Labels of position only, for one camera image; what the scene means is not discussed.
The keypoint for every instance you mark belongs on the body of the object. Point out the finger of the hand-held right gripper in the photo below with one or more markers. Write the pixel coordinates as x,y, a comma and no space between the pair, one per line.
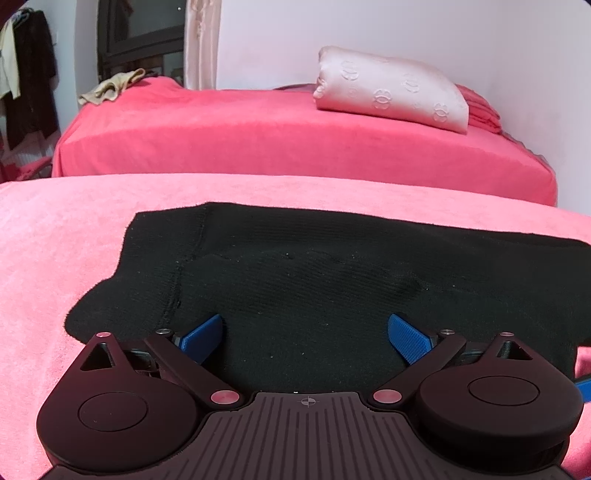
583,388

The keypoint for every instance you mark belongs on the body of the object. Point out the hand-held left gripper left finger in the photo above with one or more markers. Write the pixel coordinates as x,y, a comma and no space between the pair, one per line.
203,338

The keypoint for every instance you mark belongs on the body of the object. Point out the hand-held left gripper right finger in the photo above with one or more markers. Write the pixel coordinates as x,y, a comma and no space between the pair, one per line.
406,338

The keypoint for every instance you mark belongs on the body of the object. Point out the black pants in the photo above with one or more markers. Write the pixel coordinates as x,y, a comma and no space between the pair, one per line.
332,295

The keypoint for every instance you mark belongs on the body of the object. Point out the pink fleece blanket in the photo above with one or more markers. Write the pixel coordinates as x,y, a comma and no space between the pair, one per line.
55,277

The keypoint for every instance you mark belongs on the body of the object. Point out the pink covered bed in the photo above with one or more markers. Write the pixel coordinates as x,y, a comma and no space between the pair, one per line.
277,134

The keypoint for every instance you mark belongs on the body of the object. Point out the folded pink blanket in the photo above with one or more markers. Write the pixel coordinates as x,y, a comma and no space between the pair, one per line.
482,113

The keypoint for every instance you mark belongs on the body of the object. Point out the red chair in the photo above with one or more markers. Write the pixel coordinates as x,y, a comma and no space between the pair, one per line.
25,168

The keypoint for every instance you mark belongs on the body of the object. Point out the pale pink pillow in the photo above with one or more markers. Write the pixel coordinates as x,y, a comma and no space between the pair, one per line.
392,90

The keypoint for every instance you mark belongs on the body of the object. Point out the beige cloth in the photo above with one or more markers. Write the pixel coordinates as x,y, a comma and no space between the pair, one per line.
111,87

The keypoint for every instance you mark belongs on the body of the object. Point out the pink curtain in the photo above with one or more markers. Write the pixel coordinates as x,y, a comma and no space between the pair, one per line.
201,44

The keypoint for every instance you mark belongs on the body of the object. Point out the dark wooden cabinet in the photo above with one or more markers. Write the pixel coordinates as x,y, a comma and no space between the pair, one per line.
138,39

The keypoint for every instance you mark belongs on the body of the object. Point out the dark hanging clothes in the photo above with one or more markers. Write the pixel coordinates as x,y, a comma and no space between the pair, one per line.
30,78

